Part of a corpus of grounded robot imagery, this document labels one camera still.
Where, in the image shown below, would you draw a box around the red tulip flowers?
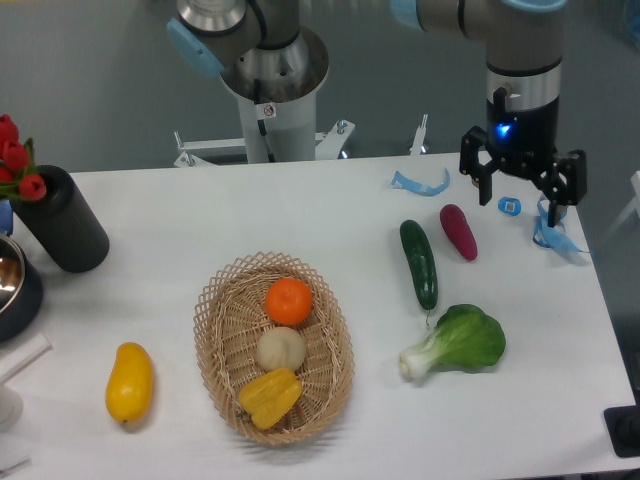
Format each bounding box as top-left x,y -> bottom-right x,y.
1,114 -> 47,202

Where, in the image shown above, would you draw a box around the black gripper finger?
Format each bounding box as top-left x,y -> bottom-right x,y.
539,149 -> 587,228
459,126 -> 498,206

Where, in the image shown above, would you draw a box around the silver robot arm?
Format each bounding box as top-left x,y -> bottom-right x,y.
166,1 -> 587,225

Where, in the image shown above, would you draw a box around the purple sweet potato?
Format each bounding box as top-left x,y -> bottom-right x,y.
439,204 -> 478,261

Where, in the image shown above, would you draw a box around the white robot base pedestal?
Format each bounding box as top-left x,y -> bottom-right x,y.
167,19 -> 355,164

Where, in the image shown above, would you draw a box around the blue tape strip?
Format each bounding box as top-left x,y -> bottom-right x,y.
390,168 -> 451,197
532,198 -> 588,253

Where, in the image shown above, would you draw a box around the green cucumber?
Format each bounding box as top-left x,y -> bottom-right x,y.
399,220 -> 439,311

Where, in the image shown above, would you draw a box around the black metal bowl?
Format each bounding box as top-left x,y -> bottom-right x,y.
1,235 -> 44,342

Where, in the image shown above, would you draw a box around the black cylindrical vase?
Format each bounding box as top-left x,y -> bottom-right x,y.
11,165 -> 110,273

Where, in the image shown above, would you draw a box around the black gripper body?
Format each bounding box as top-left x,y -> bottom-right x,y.
479,87 -> 562,187

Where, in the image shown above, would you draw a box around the blue tape strip right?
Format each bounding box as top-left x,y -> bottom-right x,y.
532,198 -> 588,253

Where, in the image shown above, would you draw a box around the black device at edge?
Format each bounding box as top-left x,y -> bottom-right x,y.
604,405 -> 639,458

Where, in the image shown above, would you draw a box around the orange tangerine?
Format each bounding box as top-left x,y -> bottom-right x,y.
264,278 -> 313,326

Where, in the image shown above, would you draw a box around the green bok choy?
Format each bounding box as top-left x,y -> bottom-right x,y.
398,304 -> 506,380

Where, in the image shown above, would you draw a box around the white garlic bulb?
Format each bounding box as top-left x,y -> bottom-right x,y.
256,327 -> 307,372

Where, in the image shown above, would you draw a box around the woven wicker basket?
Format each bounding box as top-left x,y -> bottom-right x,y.
194,252 -> 355,446

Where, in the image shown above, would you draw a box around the white object at left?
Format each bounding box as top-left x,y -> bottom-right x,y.
0,332 -> 54,474

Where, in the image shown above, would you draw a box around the yellow bell pepper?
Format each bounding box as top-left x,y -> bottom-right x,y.
238,368 -> 302,430

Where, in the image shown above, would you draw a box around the yellow mango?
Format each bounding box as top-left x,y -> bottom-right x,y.
105,342 -> 154,424

